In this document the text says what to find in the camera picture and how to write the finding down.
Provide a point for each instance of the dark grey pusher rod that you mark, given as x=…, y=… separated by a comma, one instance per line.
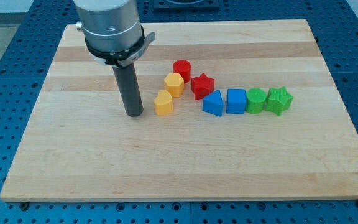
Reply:
x=129, y=89

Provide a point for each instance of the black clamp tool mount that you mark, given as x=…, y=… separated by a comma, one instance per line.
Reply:
x=125, y=57

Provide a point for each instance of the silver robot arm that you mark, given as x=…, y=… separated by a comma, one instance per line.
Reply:
x=115, y=36

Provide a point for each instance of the blue cube block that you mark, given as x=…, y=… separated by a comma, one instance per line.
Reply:
x=236, y=101

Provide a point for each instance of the yellow heart block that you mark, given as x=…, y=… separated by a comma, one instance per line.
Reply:
x=163, y=103

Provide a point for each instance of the yellow hexagon block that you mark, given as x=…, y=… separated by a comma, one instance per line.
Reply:
x=174, y=84

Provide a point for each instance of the red cylinder block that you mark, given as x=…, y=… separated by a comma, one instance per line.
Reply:
x=183, y=67

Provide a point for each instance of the red star block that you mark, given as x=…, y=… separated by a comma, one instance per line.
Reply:
x=202, y=86

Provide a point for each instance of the blue triangle block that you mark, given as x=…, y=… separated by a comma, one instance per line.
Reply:
x=213, y=103

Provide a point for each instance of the wooden board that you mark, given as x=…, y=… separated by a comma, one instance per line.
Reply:
x=80, y=146

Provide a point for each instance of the green cylinder block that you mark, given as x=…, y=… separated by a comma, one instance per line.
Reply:
x=256, y=98

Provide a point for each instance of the green star block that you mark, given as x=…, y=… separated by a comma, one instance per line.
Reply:
x=278, y=100

